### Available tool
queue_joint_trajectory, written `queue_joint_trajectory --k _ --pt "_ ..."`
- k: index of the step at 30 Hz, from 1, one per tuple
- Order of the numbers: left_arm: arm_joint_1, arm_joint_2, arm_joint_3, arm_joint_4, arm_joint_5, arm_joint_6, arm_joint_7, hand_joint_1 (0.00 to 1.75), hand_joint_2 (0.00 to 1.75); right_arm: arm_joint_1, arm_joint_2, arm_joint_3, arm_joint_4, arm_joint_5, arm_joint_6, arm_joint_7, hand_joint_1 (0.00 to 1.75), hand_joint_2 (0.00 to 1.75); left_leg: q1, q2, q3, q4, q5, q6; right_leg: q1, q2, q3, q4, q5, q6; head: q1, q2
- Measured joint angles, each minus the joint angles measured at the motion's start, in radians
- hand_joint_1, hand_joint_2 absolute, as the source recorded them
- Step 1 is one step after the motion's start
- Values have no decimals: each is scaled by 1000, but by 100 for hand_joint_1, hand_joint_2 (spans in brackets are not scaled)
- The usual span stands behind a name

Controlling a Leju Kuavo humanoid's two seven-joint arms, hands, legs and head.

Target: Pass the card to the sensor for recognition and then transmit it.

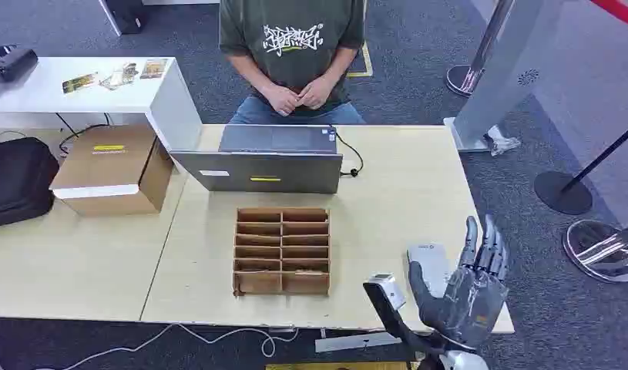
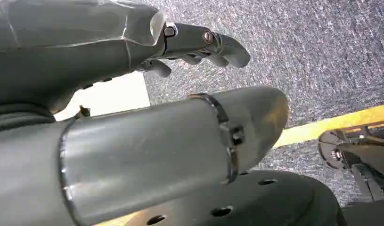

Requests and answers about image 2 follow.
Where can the pale wooden desk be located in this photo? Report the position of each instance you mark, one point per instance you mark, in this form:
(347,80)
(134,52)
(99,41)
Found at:
(116,96)

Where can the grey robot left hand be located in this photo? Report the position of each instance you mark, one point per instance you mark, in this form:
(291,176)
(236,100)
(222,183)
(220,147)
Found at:
(141,149)

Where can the robot black foot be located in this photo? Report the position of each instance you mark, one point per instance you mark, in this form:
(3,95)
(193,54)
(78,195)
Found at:
(273,202)
(366,159)

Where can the yellow floor tape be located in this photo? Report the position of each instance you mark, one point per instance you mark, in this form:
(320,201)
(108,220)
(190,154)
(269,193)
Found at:
(335,123)

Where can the ribbed grey left arm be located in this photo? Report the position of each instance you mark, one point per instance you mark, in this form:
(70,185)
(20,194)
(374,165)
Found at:
(20,118)

